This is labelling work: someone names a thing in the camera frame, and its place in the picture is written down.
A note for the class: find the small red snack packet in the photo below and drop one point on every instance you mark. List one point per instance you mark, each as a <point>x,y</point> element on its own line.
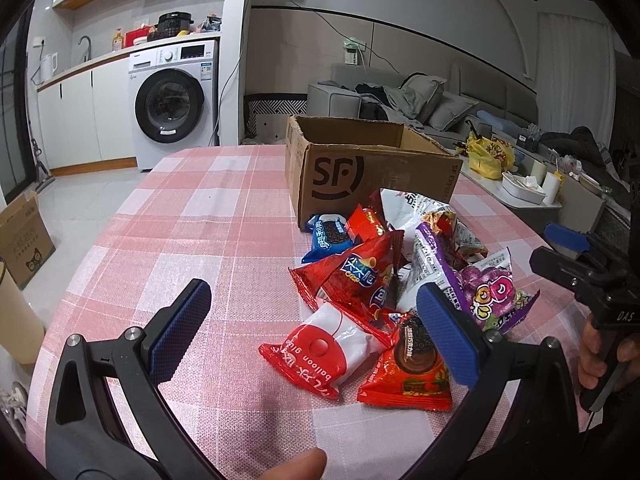
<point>363,225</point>

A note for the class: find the yellow plastic bag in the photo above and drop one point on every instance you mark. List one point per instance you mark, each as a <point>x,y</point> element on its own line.
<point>489,158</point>

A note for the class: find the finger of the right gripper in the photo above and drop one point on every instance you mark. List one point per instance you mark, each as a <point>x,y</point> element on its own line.
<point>567,238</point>
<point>561,270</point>

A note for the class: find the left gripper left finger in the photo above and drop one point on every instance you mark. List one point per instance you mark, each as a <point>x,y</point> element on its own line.
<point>107,418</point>

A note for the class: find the right hand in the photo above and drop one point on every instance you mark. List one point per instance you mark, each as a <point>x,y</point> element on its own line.
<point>591,367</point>

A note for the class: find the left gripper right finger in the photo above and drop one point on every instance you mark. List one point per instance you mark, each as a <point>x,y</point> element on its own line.
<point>542,424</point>

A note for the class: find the red white balloon snack bag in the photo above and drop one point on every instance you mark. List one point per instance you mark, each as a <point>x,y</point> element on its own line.
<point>328,347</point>

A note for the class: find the red chocolate pie snack bag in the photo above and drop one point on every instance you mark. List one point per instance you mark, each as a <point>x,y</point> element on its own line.
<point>411,374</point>

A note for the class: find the white rectangular dish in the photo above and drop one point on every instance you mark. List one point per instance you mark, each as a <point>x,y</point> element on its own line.
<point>523,188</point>

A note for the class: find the blue oreo snack bag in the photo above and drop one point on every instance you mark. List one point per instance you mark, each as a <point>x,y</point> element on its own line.
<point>328,237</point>

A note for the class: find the pink plaid tablecloth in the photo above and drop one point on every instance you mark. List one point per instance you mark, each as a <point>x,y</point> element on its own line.
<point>224,215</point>

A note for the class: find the white kitchen cabinet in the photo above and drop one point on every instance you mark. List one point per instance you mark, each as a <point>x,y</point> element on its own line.
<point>85,119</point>

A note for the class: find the white electric kettle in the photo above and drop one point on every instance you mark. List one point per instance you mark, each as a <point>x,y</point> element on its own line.
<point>48,66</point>

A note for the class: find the grey sofa cushion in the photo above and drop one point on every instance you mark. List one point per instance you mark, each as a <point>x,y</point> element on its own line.
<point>420,94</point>

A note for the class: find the white washing machine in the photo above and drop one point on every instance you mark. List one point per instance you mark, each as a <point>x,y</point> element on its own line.
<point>173,99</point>

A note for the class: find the red crisp snack bag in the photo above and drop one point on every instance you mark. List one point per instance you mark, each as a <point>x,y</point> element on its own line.
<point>358,280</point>

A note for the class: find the SF cardboard box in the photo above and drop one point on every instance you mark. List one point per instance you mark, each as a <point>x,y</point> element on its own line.
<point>333,164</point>

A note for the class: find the cardboard box on floor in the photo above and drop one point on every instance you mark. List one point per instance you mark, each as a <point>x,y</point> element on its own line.
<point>25,241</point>

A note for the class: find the white noodle snack bag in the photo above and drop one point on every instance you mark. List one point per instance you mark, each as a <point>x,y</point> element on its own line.
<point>405,211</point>

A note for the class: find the grey sofa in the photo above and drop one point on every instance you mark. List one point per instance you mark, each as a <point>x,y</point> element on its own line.
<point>475,97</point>

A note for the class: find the white coffee table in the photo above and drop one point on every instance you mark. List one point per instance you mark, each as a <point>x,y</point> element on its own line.
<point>536,216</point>

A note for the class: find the white paper cup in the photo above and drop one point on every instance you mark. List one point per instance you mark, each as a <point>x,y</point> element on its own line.
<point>551,186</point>

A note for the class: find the black rice cooker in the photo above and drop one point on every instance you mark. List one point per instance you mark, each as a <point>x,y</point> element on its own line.
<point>171,23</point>

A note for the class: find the purple grape candy bag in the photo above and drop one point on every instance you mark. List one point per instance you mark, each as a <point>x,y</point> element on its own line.
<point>484,290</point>

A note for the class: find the left hand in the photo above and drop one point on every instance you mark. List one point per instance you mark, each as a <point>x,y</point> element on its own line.
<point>309,465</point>

